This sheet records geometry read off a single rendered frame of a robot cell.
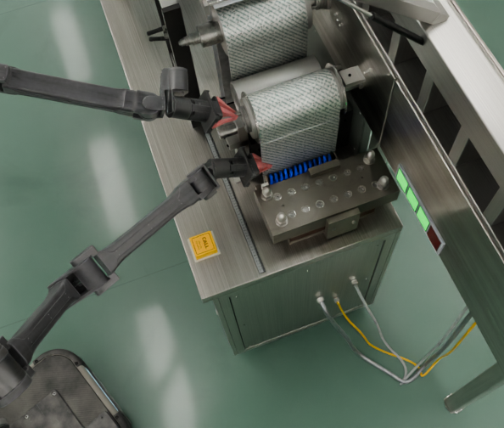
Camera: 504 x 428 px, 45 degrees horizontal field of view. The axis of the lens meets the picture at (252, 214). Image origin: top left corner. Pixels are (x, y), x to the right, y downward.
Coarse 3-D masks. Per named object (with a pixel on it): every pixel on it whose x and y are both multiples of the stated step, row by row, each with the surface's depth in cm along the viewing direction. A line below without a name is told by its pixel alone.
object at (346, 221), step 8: (336, 216) 177; (344, 216) 177; (352, 216) 177; (328, 224) 176; (336, 224) 178; (344, 224) 180; (352, 224) 182; (328, 232) 181; (336, 232) 183; (344, 232) 186
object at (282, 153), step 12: (336, 120) 170; (300, 132) 169; (312, 132) 171; (324, 132) 174; (336, 132) 176; (264, 144) 168; (276, 144) 170; (288, 144) 172; (300, 144) 175; (312, 144) 177; (324, 144) 180; (264, 156) 173; (276, 156) 176; (288, 156) 178; (300, 156) 181; (312, 156) 183; (276, 168) 182
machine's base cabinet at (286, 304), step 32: (352, 256) 197; (384, 256) 208; (256, 288) 190; (288, 288) 202; (320, 288) 214; (352, 288) 229; (224, 320) 206; (256, 320) 221; (288, 320) 237; (320, 320) 253
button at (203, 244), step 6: (204, 234) 187; (210, 234) 187; (192, 240) 187; (198, 240) 187; (204, 240) 186; (210, 240) 186; (192, 246) 186; (198, 246) 186; (204, 246) 186; (210, 246) 185; (198, 252) 185; (204, 252) 185; (210, 252) 185; (216, 252) 187; (198, 258) 186
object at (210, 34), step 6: (204, 24) 166; (210, 24) 166; (216, 24) 166; (198, 30) 166; (204, 30) 165; (210, 30) 165; (216, 30) 166; (204, 36) 165; (210, 36) 166; (216, 36) 166; (222, 36) 167; (204, 42) 166; (210, 42) 167; (216, 42) 168
